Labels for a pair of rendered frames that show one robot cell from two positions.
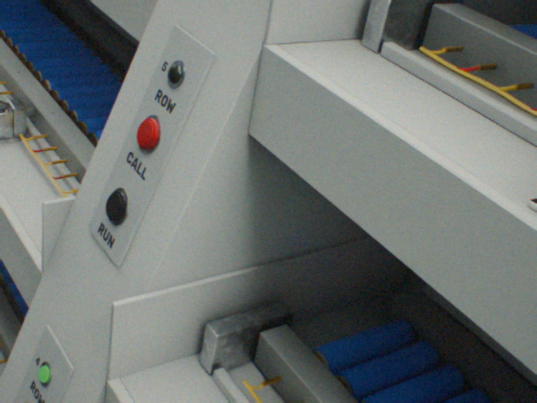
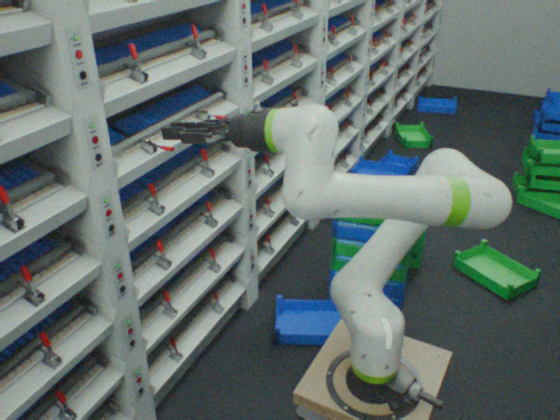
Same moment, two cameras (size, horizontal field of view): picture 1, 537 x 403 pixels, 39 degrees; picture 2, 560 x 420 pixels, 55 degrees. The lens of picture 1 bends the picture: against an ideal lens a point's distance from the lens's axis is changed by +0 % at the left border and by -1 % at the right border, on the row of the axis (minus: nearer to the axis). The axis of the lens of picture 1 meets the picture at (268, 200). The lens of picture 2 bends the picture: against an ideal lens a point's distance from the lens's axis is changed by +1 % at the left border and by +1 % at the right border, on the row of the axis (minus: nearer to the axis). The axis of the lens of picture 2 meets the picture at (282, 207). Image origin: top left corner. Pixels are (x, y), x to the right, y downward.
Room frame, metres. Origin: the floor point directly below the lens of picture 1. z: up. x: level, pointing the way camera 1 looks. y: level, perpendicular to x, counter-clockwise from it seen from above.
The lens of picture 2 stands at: (0.84, 1.77, 1.44)
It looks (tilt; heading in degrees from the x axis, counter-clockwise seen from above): 29 degrees down; 251
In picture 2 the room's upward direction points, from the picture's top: straight up
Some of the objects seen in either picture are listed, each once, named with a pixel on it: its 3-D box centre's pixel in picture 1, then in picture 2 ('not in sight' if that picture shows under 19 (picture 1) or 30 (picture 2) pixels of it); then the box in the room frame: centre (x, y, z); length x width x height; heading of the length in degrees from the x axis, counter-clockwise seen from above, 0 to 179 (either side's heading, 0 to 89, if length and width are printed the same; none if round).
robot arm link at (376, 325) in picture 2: not in sight; (374, 335); (0.27, 0.86, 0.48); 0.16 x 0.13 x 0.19; 85
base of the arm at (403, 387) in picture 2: not in sight; (392, 383); (0.24, 0.92, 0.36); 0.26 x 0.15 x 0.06; 122
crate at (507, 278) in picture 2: not in sight; (495, 268); (-0.70, 0.23, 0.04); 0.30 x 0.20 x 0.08; 103
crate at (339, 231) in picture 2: not in sight; (374, 221); (-0.11, 0.16, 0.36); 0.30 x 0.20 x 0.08; 144
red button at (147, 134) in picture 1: (152, 135); not in sight; (0.38, 0.07, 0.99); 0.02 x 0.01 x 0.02; 45
